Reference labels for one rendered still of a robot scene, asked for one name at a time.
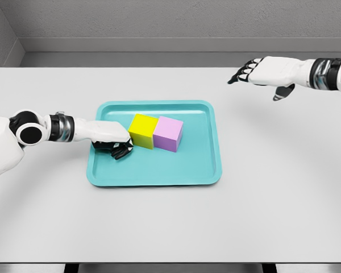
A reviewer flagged yellow cube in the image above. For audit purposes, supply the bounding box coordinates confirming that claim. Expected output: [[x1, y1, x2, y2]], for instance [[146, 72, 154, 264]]
[[127, 113, 159, 150]]

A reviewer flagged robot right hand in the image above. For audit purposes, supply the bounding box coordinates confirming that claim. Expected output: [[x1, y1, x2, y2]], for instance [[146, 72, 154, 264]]
[[227, 56, 297, 102]]

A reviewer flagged pink cube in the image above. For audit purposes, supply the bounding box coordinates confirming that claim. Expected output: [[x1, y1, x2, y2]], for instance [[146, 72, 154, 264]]
[[152, 115, 184, 153]]

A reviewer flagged teal tray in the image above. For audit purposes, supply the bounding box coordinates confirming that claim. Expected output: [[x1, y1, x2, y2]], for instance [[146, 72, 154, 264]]
[[86, 100, 223, 188]]

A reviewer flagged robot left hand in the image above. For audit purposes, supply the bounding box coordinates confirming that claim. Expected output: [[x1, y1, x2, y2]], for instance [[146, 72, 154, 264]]
[[90, 120, 134, 160]]

